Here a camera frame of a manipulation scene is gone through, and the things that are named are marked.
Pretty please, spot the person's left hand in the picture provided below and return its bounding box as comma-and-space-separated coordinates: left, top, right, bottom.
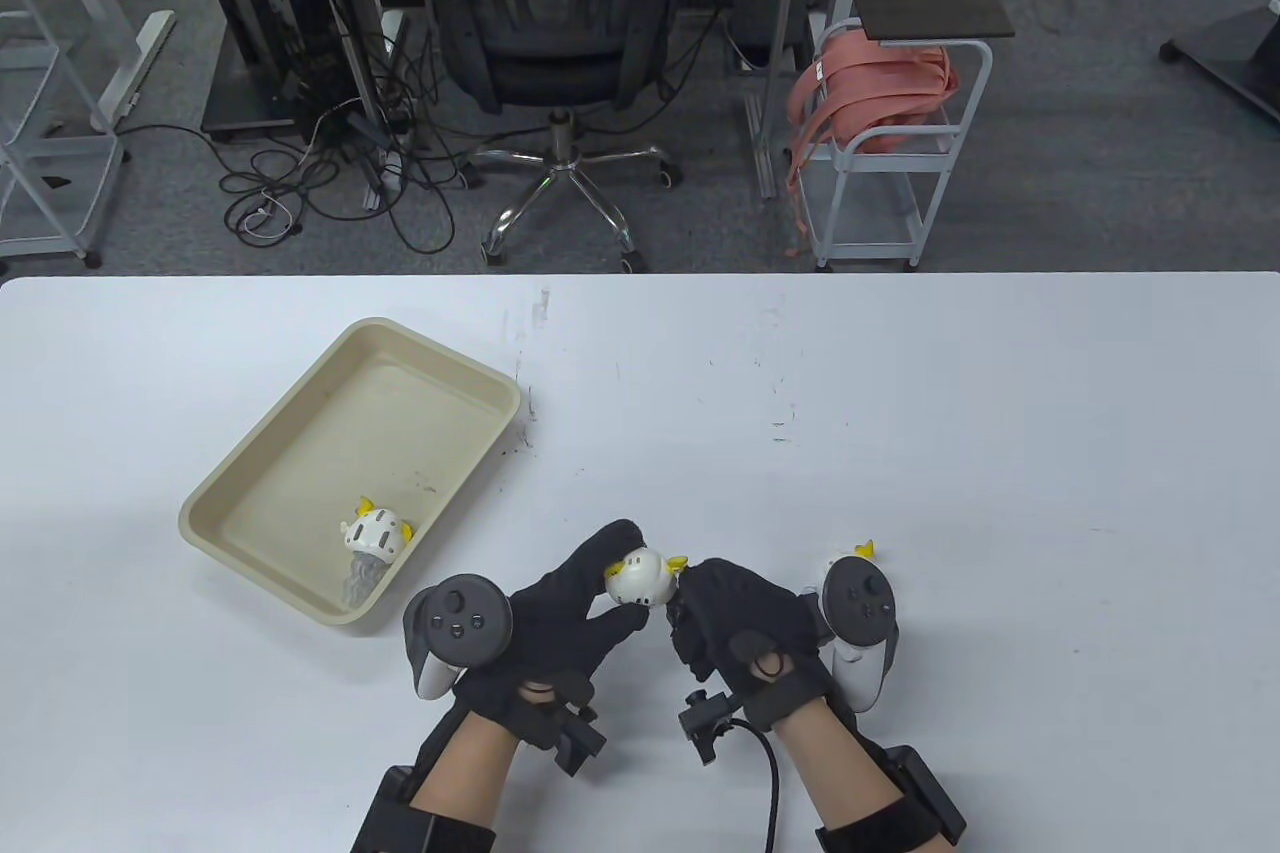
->
455, 520, 651, 746

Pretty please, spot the person's right hand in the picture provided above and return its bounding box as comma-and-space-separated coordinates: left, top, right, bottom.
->
667, 558, 833, 736

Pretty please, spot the white toy with yellow bits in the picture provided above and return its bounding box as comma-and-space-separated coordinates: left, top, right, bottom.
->
604, 547, 689, 610
818, 539, 881, 594
337, 495, 417, 600

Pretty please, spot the person's left forearm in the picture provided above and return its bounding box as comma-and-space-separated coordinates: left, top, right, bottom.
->
408, 693, 547, 853

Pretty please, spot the person's right forearm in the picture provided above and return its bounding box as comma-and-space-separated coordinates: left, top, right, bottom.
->
772, 701, 901, 853

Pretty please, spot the black and white controller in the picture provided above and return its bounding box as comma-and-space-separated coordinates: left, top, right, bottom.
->
402, 574, 515, 702
818, 556, 901, 714

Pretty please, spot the beige plastic tray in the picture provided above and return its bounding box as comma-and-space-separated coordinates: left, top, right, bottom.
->
178, 317, 524, 627

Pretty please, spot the white metal cart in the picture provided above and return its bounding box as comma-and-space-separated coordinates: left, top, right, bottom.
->
797, 19, 995, 272

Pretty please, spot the black office chair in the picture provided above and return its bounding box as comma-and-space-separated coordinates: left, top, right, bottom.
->
412, 0, 691, 272

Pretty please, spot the silver metal desk leg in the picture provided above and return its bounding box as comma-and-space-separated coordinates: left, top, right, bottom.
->
745, 0, 813, 202

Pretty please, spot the black computer tower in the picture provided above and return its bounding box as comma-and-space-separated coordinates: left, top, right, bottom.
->
202, 0, 346, 146

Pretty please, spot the black stand base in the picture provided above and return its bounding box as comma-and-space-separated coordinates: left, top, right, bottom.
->
1160, 0, 1280, 129

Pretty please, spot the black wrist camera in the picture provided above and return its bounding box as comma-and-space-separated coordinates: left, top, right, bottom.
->
677, 688, 741, 766
545, 705, 608, 776

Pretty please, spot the black camera cable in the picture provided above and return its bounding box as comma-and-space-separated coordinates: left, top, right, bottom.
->
728, 718, 784, 853

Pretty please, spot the black forearm strap box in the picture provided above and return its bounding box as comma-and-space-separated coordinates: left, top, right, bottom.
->
349, 763, 498, 853
815, 745, 968, 853

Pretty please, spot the tangle of black floor cables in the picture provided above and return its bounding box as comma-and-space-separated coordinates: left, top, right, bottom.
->
125, 13, 481, 256

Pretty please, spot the white cable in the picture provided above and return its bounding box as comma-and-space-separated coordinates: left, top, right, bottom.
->
238, 189, 304, 242

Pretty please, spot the pink straps bundle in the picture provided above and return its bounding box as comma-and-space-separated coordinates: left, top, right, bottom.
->
783, 28, 961, 259

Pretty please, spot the white wire shelf rack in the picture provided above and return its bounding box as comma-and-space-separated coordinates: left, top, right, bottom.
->
0, 0, 136, 270

